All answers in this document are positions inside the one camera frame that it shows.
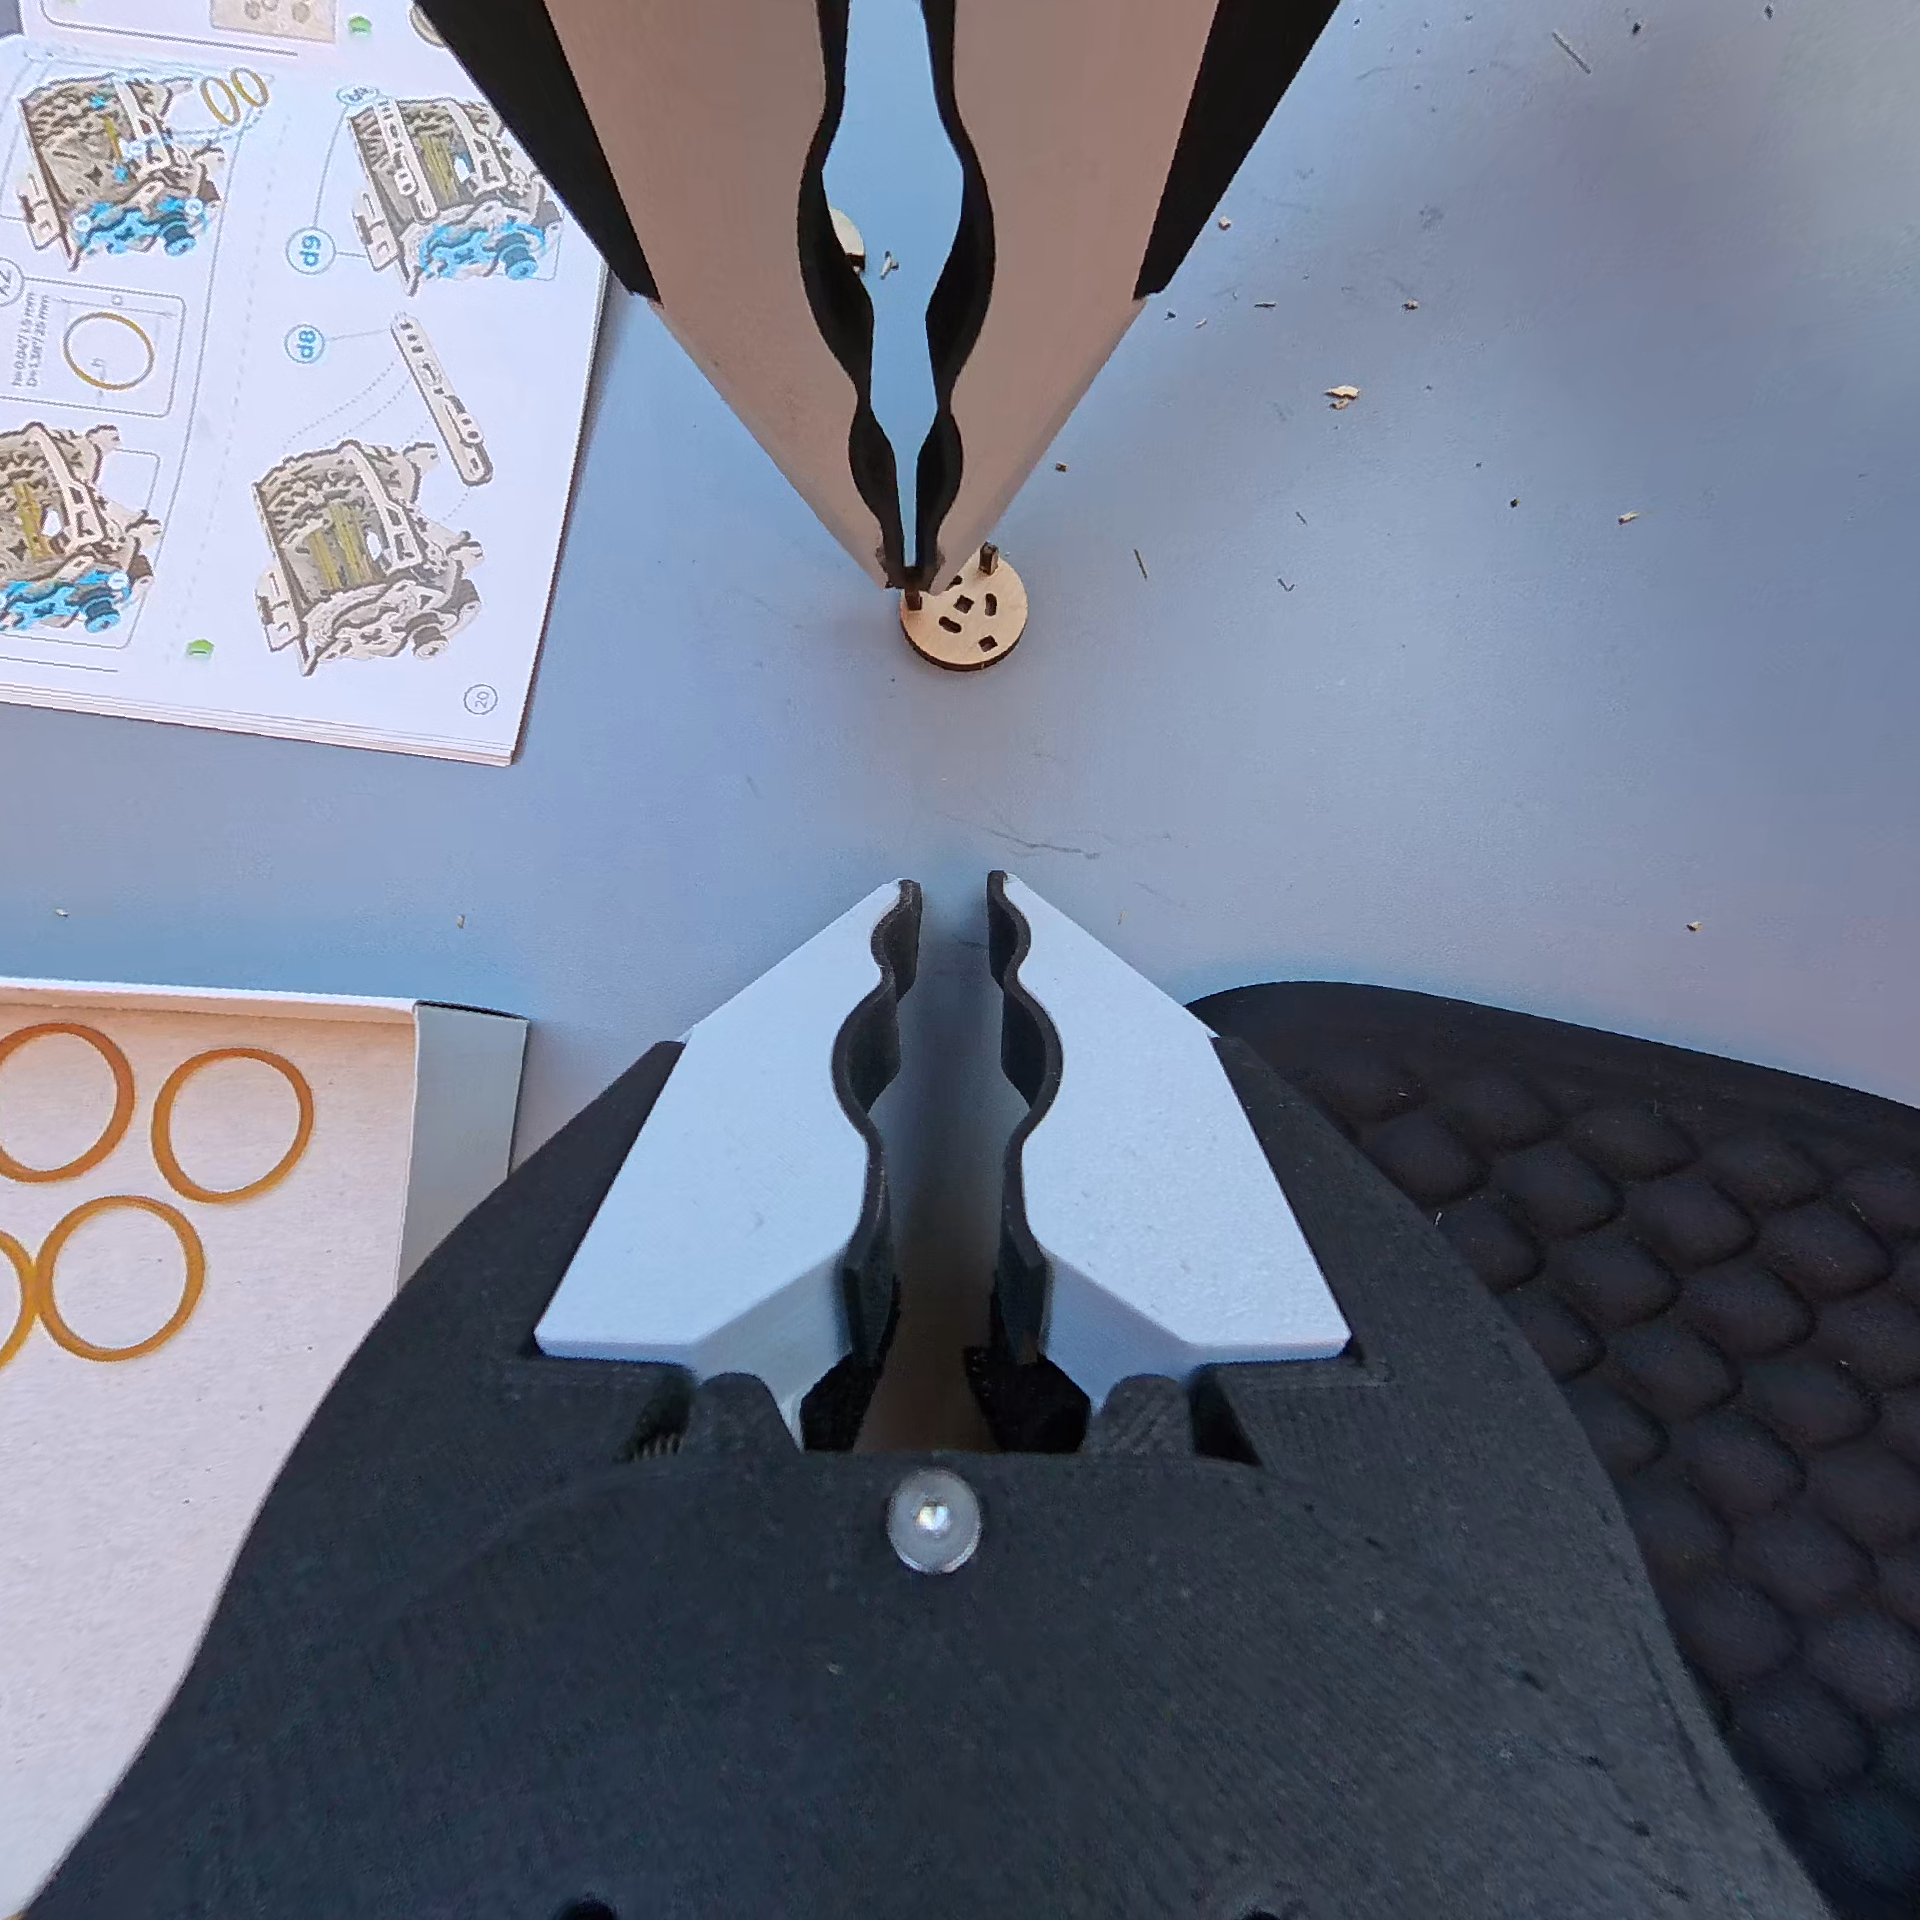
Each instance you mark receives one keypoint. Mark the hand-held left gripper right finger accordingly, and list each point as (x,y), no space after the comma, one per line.
(1185,1200)

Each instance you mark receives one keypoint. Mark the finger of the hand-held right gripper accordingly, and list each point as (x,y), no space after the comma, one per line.
(1066,182)
(704,182)

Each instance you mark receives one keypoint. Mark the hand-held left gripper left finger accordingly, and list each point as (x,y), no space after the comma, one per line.
(704,1200)

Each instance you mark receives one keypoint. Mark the round wooden disc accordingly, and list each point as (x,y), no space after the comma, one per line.
(968,638)
(848,240)

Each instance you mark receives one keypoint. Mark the group of tan rubber bands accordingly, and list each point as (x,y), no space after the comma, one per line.
(158,1126)

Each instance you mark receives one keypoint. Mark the black textured wrist rest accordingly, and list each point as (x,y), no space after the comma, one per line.
(1724,1349)

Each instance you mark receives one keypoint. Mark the white cardboard tray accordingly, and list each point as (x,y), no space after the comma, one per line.
(224,1500)

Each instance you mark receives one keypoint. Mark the printed instruction booklet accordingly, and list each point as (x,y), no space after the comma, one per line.
(300,692)

